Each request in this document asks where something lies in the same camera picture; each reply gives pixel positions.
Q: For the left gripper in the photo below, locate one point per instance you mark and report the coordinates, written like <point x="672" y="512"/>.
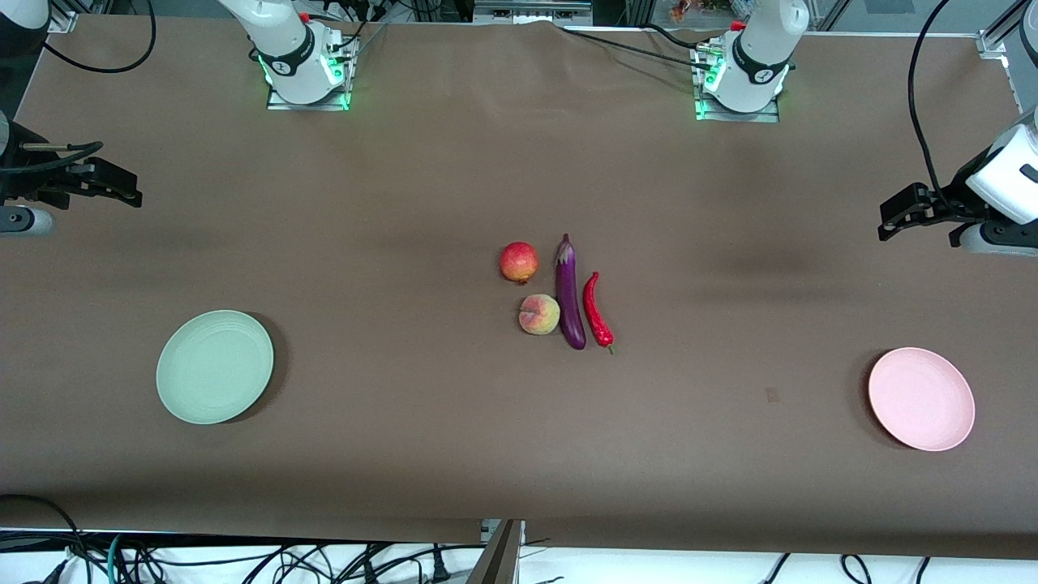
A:
<point x="950" y="204"/>

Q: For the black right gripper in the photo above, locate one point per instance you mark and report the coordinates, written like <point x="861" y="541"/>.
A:
<point x="32" y="180"/>

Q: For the red chili pepper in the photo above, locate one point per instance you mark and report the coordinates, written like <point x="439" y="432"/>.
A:
<point x="598" y="312"/>

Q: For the long purple eggplant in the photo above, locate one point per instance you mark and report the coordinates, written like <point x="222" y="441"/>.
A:
<point x="570" y="300"/>

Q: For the pink yellow peach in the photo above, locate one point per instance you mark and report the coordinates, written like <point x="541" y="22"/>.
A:
<point x="539" y="315"/>

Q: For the red yellow pomegranate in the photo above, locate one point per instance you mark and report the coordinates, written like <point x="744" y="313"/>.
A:
<point x="519" y="262"/>

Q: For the pink plate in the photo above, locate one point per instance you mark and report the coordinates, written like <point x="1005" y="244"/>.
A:
<point x="921" y="399"/>

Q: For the light green plate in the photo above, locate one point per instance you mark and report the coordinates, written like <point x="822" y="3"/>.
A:
<point x="215" y="367"/>

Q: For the brown table cover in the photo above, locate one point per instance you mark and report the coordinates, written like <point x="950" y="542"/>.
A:
<point x="486" y="162"/>

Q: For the grey metal box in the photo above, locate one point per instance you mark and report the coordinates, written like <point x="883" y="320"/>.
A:
<point x="531" y="10"/>

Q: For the black power plug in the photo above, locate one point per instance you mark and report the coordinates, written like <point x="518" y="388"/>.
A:
<point x="439" y="565"/>

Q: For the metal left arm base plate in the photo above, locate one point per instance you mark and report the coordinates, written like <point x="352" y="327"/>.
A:
<point x="766" y="116"/>

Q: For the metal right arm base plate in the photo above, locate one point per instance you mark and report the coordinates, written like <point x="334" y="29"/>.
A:
<point x="280" y="101"/>

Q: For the grey metal post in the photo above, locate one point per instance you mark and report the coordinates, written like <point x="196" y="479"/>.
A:
<point x="499" y="556"/>

